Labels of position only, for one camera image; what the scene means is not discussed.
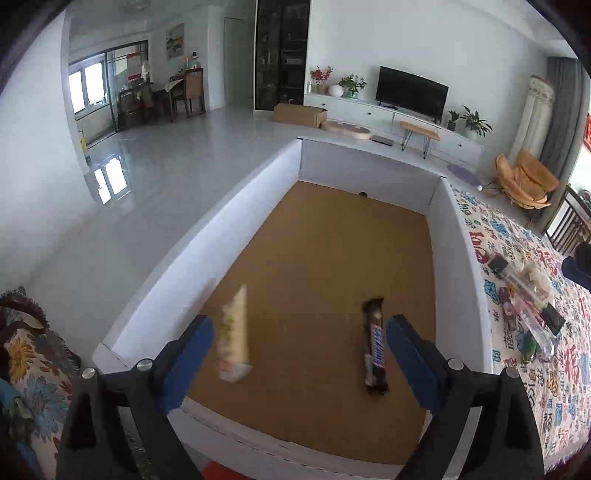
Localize wooden dining table set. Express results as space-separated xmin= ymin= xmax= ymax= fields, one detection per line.
xmin=115 ymin=67 xmax=206 ymax=130

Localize green potted plant right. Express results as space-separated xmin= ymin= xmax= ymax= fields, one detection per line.
xmin=461 ymin=105 xmax=494 ymax=138

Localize black flat television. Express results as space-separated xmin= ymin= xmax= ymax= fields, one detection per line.
xmin=376 ymin=66 xmax=449 ymax=122

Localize cream yellow snack packet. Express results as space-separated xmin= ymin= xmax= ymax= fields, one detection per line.
xmin=217 ymin=284 xmax=252 ymax=383

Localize orange lounge chair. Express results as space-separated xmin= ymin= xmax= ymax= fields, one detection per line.
xmin=495 ymin=149 xmax=559 ymax=210

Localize white tv cabinet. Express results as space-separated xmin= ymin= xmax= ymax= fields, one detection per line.
xmin=304 ymin=93 xmax=483 ymax=170

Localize red flower vase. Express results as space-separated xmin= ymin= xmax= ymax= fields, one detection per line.
xmin=311 ymin=66 xmax=334 ymax=95

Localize patterned woven table cloth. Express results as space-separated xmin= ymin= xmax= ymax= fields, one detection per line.
xmin=454 ymin=190 xmax=590 ymax=471

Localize purple round floor mat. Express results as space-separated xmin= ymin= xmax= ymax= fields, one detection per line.
xmin=447 ymin=164 xmax=480 ymax=186

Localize small wooden bench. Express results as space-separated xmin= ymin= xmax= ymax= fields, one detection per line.
xmin=399 ymin=121 xmax=441 ymax=159

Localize green sausage stick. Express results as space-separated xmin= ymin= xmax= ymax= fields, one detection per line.
xmin=516 ymin=331 xmax=538 ymax=364

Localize grey curtain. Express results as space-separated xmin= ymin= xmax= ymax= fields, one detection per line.
xmin=537 ymin=57 xmax=590 ymax=228

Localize brown cardboard box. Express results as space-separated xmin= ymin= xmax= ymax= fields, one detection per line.
xmin=273 ymin=104 xmax=328 ymax=128

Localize green plant white vase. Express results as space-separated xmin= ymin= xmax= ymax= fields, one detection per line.
xmin=329 ymin=74 xmax=367 ymax=99

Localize white cardboard box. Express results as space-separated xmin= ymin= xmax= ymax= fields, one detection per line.
xmin=92 ymin=139 xmax=493 ymax=479

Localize snickers chocolate bar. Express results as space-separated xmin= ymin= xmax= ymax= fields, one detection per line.
xmin=362 ymin=297 xmax=390 ymax=395

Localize bagged bread slice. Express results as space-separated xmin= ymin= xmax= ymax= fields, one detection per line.
xmin=519 ymin=262 xmax=552 ymax=297

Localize white standing air conditioner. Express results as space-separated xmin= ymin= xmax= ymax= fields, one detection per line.
xmin=509 ymin=75 xmax=556 ymax=164

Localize dark wooden chair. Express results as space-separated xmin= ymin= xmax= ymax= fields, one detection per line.
xmin=545 ymin=185 xmax=591 ymax=256

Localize dark tall display cabinet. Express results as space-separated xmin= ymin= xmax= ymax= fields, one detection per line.
xmin=254 ymin=0 xmax=311 ymax=111

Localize small dark potted plant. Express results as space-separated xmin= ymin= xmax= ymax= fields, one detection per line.
xmin=447 ymin=110 xmax=461 ymax=132

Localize clear white-blue snack packet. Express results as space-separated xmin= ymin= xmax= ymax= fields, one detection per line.
xmin=511 ymin=293 xmax=558 ymax=362

